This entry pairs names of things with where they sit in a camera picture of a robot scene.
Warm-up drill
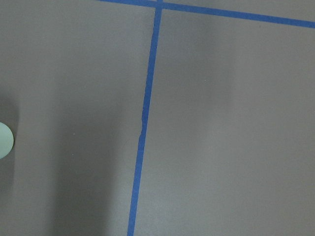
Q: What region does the pale green cup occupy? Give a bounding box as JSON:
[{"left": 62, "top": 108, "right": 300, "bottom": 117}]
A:
[{"left": 0, "top": 122, "right": 14, "bottom": 159}]

